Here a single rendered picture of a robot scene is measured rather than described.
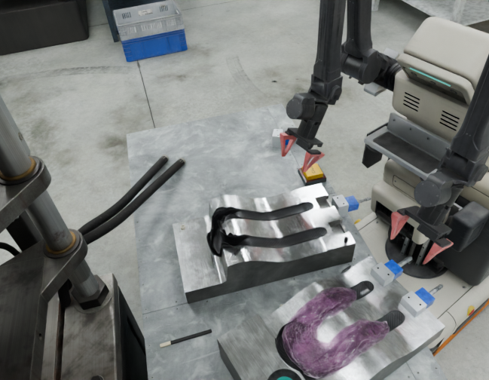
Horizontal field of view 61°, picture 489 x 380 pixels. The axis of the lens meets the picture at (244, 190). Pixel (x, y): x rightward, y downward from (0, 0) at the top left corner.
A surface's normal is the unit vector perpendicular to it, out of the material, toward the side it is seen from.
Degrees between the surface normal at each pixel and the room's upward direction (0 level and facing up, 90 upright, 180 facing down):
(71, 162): 0
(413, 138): 90
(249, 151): 0
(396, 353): 29
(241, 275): 90
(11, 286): 0
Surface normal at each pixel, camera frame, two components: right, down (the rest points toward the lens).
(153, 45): 0.32, 0.66
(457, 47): -0.58, -0.22
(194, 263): -0.06, -0.71
